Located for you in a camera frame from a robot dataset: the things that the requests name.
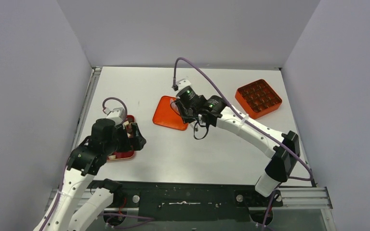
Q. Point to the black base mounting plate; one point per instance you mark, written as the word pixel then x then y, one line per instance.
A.
pixel 192 201

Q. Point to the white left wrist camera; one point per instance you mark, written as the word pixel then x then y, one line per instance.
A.
pixel 118 115

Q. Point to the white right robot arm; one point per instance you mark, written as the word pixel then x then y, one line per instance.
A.
pixel 281 148

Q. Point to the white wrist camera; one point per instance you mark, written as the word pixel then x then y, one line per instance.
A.
pixel 180 84
pixel 118 115

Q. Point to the orange compartment chocolate box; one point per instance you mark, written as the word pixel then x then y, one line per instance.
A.
pixel 258 98

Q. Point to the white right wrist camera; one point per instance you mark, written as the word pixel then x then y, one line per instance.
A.
pixel 180 84

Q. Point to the orange box lid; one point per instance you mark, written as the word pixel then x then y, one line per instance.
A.
pixel 166 117

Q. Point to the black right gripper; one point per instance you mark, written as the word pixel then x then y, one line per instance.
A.
pixel 182 110

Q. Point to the aluminium table edge rail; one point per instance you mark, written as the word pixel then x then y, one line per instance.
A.
pixel 96 71

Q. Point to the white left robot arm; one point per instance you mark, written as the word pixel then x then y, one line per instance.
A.
pixel 82 166

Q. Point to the red chocolate tray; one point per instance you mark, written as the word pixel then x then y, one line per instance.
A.
pixel 119 156

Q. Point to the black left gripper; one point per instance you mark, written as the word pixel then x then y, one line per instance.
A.
pixel 137 141

